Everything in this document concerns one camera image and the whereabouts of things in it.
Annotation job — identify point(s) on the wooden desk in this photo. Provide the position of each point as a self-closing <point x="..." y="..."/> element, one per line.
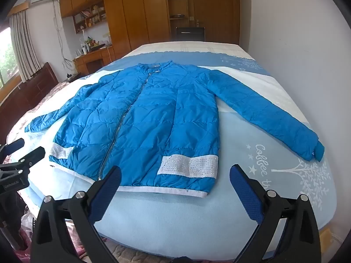
<point x="94" y="60"/>

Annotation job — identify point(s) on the white desk lamp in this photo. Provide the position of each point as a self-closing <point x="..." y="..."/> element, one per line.
<point x="83" y="37"/>

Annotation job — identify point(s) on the blue white printed bedspread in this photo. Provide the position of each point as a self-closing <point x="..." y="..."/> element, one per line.
<point x="246" y="211"/>

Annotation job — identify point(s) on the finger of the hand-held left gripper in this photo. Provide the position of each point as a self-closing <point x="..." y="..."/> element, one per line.
<point x="33" y="154"/>
<point x="13" y="145"/>

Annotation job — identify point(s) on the window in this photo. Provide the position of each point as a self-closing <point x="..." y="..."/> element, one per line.
<point x="8" y="57"/>

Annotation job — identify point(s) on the blue quilted jacket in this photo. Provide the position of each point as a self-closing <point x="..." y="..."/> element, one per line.
<point x="164" y="115"/>

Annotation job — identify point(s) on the wooden wardrobe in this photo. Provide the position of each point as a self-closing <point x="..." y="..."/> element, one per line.
<point x="137" y="13"/>

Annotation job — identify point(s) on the wooden curtain pelmet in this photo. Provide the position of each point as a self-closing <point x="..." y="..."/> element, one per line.
<point x="19" y="8"/>

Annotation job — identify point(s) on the wooden open shelf niche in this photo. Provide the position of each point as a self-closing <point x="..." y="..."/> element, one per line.
<point x="178" y="2"/>

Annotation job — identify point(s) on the wooden door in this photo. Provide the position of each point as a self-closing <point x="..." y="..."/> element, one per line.
<point x="216" y="8"/>

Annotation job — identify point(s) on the beige curtain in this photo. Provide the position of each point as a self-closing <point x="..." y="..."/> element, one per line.
<point x="24" y="46"/>

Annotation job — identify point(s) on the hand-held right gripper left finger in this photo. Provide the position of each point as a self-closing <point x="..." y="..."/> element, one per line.
<point x="108" y="194"/>

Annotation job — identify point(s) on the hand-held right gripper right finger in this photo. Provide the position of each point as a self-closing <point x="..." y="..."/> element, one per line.
<point x="242" y="191"/>

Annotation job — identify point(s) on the wooden wall shelf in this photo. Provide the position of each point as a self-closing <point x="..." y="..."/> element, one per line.
<point x="90" y="16"/>

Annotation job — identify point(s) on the white plastic bag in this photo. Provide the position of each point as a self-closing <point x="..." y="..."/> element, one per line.
<point x="28" y="220"/>

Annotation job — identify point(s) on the black suitcase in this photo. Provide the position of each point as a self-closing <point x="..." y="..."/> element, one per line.
<point x="190" y="34"/>

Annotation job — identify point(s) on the dark round tray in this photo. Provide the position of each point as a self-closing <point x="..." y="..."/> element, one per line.
<point x="178" y="15"/>

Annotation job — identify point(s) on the white bottle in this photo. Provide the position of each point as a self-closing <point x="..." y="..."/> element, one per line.
<point x="84" y="50"/>

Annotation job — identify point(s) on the black flat tray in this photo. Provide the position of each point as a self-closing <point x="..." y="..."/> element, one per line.
<point x="98" y="47"/>

